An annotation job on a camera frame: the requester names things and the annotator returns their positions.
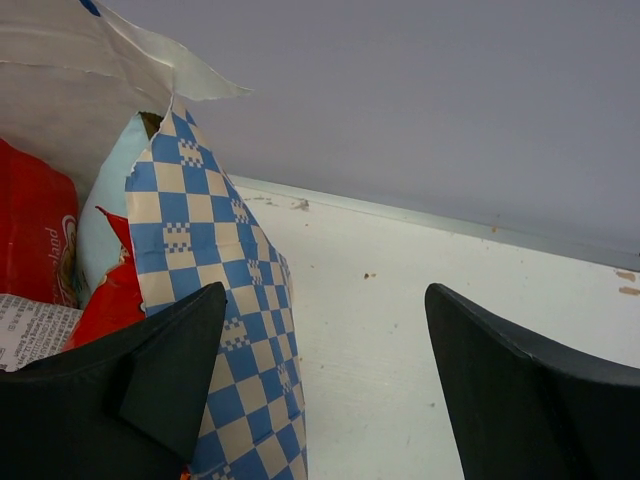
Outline small red snack packet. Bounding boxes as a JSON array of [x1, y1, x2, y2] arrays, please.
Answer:
[[62, 206, 145, 351]]

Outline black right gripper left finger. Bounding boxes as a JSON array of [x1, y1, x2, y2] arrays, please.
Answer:
[[1, 283, 226, 480]]

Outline light blue cassava chips bag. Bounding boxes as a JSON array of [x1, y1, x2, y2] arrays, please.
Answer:
[[76, 112, 162, 308]]

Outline blue checkered paper bag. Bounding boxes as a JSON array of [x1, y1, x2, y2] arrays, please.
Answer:
[[1, 1, 308, 479]]

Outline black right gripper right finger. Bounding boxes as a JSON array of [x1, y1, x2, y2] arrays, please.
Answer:
[[425, 284, 639, 479]]

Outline large red fruit candy bag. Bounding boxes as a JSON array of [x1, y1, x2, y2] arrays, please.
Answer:
[[1, 141, 78, 308]]

